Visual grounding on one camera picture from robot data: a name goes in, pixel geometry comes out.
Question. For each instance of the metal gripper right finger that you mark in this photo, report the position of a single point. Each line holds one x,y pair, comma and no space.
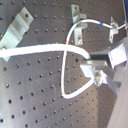
119,52

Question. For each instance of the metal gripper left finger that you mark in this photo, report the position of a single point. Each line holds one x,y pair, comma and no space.
98,70

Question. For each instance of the small metal clip right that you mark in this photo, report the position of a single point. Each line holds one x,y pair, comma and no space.
113,30

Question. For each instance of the large metal bracket clip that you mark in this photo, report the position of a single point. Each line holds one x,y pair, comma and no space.
16,30

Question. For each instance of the metal cable clip centre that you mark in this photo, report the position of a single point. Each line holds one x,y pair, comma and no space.
77,18

